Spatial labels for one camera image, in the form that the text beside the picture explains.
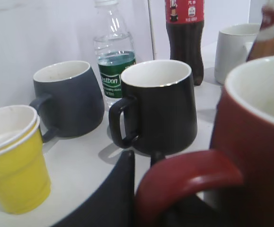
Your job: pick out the yellow paper cup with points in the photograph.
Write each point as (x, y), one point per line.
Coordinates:
(24, 178)

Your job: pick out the red ceramic mug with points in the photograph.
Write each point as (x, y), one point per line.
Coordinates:
(238, 168)

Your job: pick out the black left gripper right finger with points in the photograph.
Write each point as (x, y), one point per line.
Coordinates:
(156, 157)

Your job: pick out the cola bottle red label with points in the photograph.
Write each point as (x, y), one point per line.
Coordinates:
(184, 25)

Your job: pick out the white ceramic mug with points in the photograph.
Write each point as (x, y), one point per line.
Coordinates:
(233, 47)

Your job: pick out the black ceramic mug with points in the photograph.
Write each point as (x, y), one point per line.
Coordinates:
(157, 111)

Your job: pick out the grey ceramic mug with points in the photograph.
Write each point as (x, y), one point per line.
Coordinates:
(68, 99)

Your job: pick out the brown coffee drink bottle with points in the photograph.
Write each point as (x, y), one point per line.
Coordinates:
(263, 46)

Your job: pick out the clear water bottle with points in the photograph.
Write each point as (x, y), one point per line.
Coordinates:
(114, 48)

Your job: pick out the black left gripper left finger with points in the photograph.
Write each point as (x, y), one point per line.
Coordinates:
(112, 204)

